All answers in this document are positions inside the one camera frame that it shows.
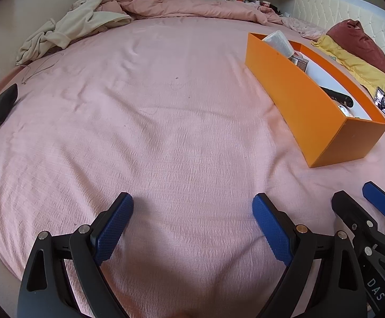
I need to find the black cylindrical tube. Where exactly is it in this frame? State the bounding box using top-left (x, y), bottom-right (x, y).
top-left (318, 86), bottom-right (354, 108)

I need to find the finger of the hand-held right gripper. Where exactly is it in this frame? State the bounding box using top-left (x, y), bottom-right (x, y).
top-left (331, 190), bottom-right (383, 255)
top-left (361, 181), bottom-right (385, 221)

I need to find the yellow pillow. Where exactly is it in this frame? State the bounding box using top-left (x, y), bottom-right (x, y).
top-left (311, 35), bottom-right (385, 107)

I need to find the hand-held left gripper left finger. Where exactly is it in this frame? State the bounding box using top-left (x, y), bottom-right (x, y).
top-left (17, 192), bottom-right (135, 318)

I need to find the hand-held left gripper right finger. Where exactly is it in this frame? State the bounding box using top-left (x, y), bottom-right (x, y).
top-left (252, 193), bottom-right (369, 318)

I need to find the clear tape roll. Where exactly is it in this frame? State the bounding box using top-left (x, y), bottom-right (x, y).
top-left (262, 30), bottom-right (295, 58)

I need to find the thin beige cord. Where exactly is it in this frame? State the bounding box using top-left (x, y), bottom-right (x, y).
top-left (20, 51), bottom-right (64, 85)

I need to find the dark red pillow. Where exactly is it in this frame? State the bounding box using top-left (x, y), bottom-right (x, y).
top-left (326, 19), bottom-right (385, 87)

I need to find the pink duvet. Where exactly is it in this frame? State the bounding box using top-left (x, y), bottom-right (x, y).
top-left (71, 0), bottom-right (299, 26)

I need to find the cream garment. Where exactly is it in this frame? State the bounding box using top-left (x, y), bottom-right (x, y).
top-left (15, 0), bottom-right (134, 67)

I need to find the orange cardboard box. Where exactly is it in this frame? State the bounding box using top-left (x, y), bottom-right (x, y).
top-left (244, 32), bottom-right (385, 169)

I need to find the pink bed sheet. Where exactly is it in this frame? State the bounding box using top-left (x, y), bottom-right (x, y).
top-left (0, 16), bottom-right (385, 318)

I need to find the cream tufted headboard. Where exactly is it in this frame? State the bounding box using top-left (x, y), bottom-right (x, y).
top-left (294, 0), bottom-right (385, 83)

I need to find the pink floral pillow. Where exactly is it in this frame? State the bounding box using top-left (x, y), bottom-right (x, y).
top-left (282, 16), bottom-right (326, 40)

